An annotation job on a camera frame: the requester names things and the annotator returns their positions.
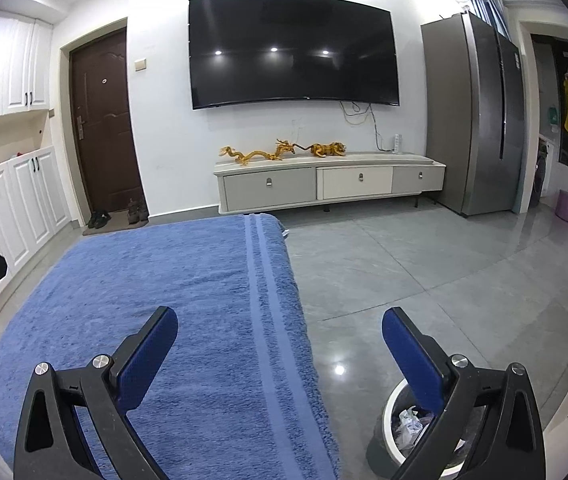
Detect white round trash bin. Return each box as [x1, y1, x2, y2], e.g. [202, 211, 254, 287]
[366, 379, 485, 479]

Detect black shoes pair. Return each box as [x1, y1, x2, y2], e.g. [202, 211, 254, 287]
[86, 209, 112, 229]

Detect brown shoes pair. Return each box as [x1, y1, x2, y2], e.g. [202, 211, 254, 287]
[127, 198, 150, 226]

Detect brown entrance door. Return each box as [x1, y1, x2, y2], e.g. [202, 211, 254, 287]
[69, 28, 144, 214]

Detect blue towel table cover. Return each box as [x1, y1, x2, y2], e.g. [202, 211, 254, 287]
[0, 214, 339, 479]

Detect purple small bin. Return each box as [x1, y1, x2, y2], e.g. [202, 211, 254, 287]
[555, 190, 568, 222]

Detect white TV cabinet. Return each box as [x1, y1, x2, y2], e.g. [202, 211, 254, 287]
[214, 152, 446, 214]

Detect white power strip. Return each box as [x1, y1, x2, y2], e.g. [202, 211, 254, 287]
[394, 133, 402, 154]

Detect gold dragon figurine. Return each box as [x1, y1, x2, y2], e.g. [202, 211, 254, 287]
[219, 139, 295, 166]

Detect gold tiger figurine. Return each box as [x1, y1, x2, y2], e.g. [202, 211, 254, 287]
[305, 142, 346, 158]

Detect grey refrigerator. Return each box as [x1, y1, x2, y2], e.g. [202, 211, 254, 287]
[421, 12, 525, 217]

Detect white wall cupboards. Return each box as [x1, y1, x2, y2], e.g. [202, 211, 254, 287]
[0, 11, 70, 310]

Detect black wall television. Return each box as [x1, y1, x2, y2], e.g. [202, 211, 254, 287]
[188, 0, 400, 110]

